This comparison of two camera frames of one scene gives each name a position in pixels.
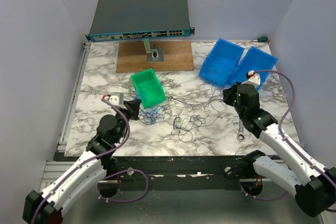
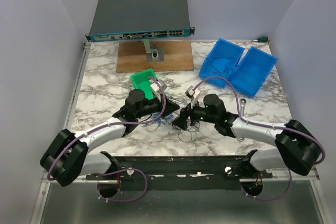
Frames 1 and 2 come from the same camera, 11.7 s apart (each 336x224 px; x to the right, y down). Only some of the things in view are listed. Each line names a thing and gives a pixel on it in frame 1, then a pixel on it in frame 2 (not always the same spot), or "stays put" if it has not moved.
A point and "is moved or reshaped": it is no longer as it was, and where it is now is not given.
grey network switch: [140, 15] stays put
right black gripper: [228, 93] → [181, 120]
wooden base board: [177, 56] stays put
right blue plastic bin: [253, 59] stays put
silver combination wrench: [171, 98] stays put
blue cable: [150, 114] is moved or reshaped
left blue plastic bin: [222, 60] stays put
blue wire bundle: [215, 106] is moved or reshaped
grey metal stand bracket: [153, 54] stays put
